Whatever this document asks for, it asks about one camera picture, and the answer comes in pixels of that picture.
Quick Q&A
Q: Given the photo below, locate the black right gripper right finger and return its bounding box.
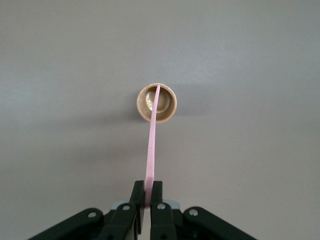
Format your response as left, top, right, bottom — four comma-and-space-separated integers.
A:
149, 180, 256, 240

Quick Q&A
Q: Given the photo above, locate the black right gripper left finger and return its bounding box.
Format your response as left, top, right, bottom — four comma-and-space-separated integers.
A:
27, 180, 147, 240

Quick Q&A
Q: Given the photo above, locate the pink chopstick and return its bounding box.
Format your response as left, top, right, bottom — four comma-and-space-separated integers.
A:
144, 84, 162, 210

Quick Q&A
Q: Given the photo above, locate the brown wooden cup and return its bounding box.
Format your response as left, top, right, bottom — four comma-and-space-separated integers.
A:
136, 83, 178, 124

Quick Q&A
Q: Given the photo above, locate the brown table cover mat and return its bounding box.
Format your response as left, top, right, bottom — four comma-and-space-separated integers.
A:
0, 0, 320, 240

